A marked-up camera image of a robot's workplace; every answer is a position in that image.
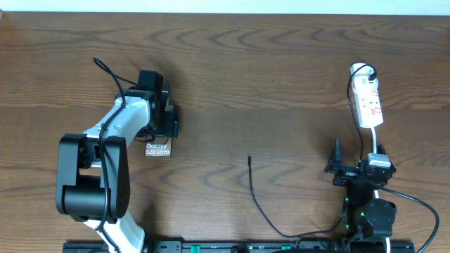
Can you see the white USB charger plug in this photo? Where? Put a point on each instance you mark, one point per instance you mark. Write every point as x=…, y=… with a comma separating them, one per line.
x=362, y=72

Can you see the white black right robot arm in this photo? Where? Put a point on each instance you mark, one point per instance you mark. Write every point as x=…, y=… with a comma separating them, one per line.
x=367, y=217

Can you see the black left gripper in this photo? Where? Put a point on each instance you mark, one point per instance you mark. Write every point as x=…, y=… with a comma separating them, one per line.
x=171, y=128

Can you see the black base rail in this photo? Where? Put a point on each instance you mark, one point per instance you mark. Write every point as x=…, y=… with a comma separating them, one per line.
x=252, y=247

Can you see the white power strip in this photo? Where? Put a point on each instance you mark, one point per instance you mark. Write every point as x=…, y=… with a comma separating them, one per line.
x=367, y=101

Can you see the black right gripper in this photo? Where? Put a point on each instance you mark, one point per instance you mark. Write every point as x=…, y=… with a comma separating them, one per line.
x=346, y=174

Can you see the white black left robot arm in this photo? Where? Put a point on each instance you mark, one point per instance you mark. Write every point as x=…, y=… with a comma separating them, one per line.
x=93, y=184

